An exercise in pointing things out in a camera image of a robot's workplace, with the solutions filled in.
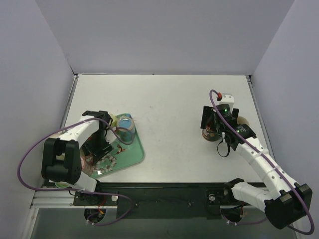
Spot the pale green mug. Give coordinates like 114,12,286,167
110,114,119,128

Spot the blue floral mug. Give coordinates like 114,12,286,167
116,114,136,143

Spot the yellow mug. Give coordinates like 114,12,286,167
54,182,70,189

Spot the black gold-rimmed mug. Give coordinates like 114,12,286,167
202,126,222,142

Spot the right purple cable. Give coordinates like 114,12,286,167
208,89,315,236

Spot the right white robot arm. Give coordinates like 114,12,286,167
200,104,313,229

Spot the green floral tray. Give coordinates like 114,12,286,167
80,128,145,179

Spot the aluminium rail frame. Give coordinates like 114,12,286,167
29,74,257,212

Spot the beige bird mug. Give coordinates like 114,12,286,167
237,116,250,126

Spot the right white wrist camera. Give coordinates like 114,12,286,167
217,93,234,110

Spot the purple cable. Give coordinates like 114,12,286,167
208,89,315,236
16,119,137,192

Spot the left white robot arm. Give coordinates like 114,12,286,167
41,111,113,205

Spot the pink mug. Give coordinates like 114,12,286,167
80,155,93,175

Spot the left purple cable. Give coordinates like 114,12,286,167
16,119,137,192

